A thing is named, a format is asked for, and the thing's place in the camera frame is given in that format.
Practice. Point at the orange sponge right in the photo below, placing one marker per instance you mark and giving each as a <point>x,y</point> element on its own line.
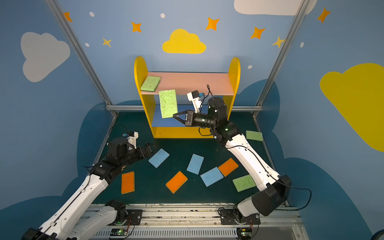
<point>228,167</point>

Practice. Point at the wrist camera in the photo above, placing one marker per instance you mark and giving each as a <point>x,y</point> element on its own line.
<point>132,137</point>
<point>197,100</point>

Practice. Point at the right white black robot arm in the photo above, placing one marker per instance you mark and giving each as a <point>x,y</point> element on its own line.
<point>273,188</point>

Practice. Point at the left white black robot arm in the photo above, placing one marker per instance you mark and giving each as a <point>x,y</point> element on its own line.
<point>62,225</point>

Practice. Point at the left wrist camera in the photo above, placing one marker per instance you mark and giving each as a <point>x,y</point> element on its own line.
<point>132,137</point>

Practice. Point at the controller board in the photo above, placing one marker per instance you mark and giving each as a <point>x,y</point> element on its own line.
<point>244,233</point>
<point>118,233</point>

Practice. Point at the orange sponge front left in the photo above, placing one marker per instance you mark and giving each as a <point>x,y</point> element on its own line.
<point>128,183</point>

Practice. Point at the yellow shelf pink blue boards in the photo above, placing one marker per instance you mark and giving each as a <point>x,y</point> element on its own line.
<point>221,84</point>

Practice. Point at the blue sponge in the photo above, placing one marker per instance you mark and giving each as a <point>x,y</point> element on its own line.
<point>195,164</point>
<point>212,176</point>
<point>158,158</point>

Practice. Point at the orange sponge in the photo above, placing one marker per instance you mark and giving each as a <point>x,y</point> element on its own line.
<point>228,167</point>
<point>128,183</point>
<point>176,182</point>

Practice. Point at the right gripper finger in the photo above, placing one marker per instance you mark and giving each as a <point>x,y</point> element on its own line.
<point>181,120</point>
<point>176,115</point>

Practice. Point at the green sponge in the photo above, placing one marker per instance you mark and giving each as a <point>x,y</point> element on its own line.
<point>244,183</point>
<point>168,103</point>
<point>255,136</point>
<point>150,84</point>

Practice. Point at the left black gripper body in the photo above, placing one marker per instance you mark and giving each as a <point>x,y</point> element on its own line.
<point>142,151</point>

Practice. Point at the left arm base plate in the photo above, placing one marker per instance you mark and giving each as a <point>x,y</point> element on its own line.
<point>130,216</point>

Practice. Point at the left controller board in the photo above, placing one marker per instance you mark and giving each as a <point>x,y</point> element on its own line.
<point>118,233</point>

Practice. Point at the right controller board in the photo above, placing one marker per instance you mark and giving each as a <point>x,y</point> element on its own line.
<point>244,233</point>

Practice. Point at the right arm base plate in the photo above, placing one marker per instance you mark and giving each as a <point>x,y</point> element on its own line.
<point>234,217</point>

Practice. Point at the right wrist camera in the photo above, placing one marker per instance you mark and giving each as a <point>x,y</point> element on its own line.
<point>197,100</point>

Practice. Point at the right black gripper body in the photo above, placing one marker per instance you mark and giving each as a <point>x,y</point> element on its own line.
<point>188,118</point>

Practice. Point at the aluminium rail base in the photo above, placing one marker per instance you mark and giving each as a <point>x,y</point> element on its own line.
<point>199,221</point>

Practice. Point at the orange sponge centre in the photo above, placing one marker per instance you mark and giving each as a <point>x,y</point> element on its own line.
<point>176,182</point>

